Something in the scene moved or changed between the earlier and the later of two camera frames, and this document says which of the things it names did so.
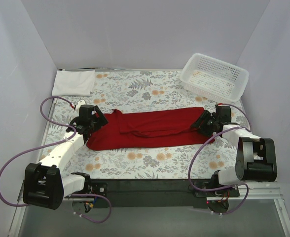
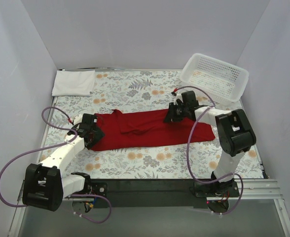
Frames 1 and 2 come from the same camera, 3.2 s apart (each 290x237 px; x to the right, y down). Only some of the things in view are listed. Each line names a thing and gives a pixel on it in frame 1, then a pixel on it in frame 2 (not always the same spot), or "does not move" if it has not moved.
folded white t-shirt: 73,83 does not move
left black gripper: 97,120 to 93,135
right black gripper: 206,122 to 174,113
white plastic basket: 214,78 does not move
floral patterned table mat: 135,89 does not move
